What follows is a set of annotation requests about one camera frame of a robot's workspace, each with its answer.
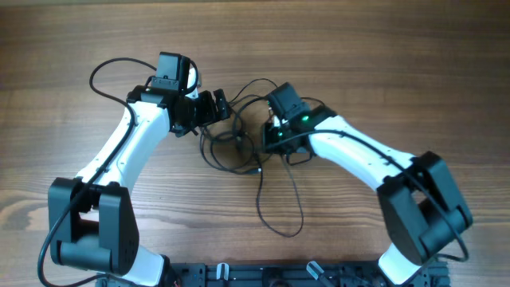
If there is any black left camera cable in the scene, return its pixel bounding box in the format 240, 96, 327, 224
37, 57, 200, 287

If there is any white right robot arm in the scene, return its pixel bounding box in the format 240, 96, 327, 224
262, 83, 473, 286

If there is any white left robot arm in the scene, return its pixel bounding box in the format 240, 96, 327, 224
37, 52, 230, 286

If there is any black cable bundle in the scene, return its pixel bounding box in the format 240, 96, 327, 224
198, 77, 280, 176

